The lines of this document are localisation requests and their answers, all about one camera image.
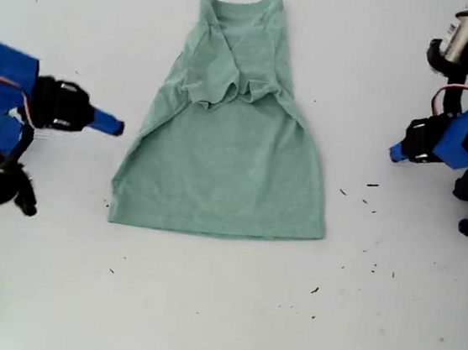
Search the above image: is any arm's black camera stalk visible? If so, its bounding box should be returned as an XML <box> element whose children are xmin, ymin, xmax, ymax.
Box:
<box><xmin>439</xmin><ymin>67</ymin><xmax>468</xmax><ymax>120</ymax></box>

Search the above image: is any green t-shirt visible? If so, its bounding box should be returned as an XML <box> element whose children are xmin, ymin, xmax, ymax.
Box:
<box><xmin>105</xmin><ymin>0</ymin><xmax>355</xmax><ymax>251</ymax></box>

